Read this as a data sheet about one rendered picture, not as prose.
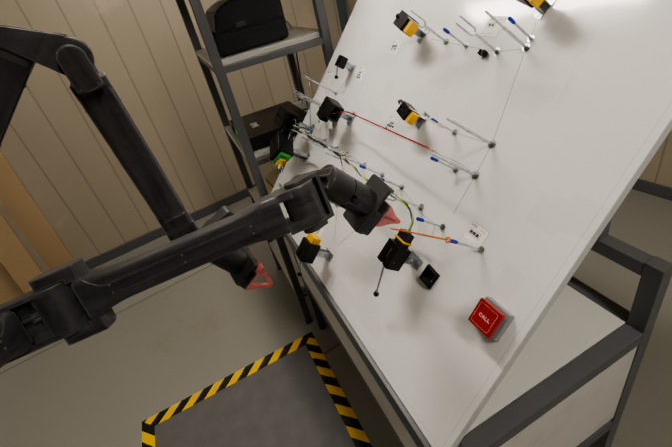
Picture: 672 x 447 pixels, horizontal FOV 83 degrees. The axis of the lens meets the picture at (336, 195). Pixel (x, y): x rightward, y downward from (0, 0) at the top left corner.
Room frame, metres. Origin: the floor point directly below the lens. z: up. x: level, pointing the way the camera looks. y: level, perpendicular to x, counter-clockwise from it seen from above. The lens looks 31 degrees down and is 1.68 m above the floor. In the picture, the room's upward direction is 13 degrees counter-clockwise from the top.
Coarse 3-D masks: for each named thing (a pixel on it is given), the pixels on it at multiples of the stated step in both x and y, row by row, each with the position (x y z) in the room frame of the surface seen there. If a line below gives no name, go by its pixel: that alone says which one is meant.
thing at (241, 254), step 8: (232, 256) 0.70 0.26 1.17; (240, 256) 0.71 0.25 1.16; (248, 256) 0.72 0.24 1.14; (224, 264) 0.68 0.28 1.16; (232, 264) 0.69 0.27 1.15; (240, 264) 0.70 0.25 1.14; (248, 264) 0.70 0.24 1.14; (256, 264) 0.69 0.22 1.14; (232, 272) 0.69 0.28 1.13; (240, 272) 0.69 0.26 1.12; (248, 272) 0.68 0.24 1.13; (240, 280) 0.67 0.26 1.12
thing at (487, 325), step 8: (480, 304) 0.45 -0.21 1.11; (488, 304) 0.44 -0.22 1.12; (472, 312) 0.45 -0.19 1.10; (480, 312) 0.44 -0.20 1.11; (488, 312) 0.43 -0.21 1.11; (496, 312) 0.43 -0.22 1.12; (472, 320) 0.44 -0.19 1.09; (480, 320) 0.43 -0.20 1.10; (488, 320) 0.43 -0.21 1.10; (496, 320) 0.42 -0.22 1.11; (480, 328) 0.43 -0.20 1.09; (488, 328) 0.42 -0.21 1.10; (496, 328) 0.41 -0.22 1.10; (488, 336) 0.41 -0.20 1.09
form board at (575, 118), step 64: (384, 0) 1.44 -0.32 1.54; (448, 0) 1.11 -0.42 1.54; (512, 0) 0.90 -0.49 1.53; (576, 0) 0.75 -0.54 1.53; (640, 0) 0.64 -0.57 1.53; (384, 64) 1.22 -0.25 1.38; (448, 64) 0.96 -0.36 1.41; (512, 64) 0.79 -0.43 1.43; (576, 64) 0.66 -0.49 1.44; (640, 64) 0.57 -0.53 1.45; (320, 128) 1.37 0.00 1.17; (512, 128) 0.68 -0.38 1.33; (576, 128) 0.58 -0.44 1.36; (640, 128) 0.49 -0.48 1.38; (448, 192) 0.70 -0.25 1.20; (512, 192) 0.59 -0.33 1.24; (576, 192) 0.50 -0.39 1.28; (448, 256) 0.60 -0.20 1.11; (512, 256) 0.50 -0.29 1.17; (576, 256) 0.42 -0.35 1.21; (384, 320) 0.61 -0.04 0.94; (448, 320) 0.50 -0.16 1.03; (512, 320) 0.42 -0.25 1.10; (448, 384) 0.42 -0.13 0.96
